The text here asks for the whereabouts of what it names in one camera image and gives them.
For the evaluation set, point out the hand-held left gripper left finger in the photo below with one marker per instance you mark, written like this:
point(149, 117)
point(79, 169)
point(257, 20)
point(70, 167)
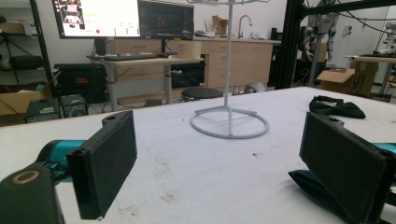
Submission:
point(106, 168)

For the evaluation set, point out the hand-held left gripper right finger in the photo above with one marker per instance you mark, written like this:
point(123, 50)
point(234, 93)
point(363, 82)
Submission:
point(342, 165)

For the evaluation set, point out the navy blue bow tie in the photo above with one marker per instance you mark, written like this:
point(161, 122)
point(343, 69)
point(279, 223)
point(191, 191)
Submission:
point(308, 186)

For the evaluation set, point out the black bow tie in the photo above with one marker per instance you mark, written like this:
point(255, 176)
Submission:
point(337, 109)

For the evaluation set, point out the white metal hook rack stand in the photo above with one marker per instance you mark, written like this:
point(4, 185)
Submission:
point(229, 77)

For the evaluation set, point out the black computer tower white label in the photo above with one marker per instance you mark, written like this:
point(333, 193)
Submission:
point(42, 110)

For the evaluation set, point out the printed open cardboard box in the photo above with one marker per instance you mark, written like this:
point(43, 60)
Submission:
point(342, 77)

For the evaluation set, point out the black case with red label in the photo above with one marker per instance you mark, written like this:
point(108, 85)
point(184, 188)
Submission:
point(81, 81)

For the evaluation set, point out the wide open cardboard box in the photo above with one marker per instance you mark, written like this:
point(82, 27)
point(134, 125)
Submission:
point(18, 101)

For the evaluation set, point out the wooden side table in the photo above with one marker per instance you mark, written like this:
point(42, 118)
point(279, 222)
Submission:
point(373, 58)

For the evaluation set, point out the beige standing desk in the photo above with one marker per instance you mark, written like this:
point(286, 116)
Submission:
point(140, 62)

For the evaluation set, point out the black keyboard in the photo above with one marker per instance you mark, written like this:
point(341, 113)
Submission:
point(130, 57)

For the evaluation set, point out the black round stool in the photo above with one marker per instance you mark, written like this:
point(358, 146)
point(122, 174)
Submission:
point(201, 92)

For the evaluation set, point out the black padded bag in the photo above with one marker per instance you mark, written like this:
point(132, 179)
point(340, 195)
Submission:
point(26, 62)

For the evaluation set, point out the white robot on stand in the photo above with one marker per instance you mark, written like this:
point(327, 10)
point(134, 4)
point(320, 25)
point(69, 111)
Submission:
point(320, 28)

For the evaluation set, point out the wooden cabinet with counter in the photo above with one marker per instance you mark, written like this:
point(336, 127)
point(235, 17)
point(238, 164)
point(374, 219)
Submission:
point(249, 62)

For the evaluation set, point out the black metal shelf rack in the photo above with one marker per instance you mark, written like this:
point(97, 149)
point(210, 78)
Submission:
point(40, 40)

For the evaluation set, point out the large bright computer monitor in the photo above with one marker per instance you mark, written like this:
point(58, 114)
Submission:
point(102, 17)

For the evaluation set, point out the dark computer monitor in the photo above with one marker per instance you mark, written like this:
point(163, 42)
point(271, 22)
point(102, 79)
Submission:
point(166, 18)

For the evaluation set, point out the flat cardboard box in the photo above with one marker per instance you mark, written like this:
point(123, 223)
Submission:
point(15, 27)

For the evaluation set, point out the silver curved faucet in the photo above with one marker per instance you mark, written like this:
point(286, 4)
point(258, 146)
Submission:
point(241, 26)

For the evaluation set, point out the small open cardboard box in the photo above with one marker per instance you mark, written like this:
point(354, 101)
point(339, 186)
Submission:
point(220, 26)

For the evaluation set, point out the black metal frame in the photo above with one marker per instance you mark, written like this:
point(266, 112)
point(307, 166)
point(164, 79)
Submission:
point(289, 43)

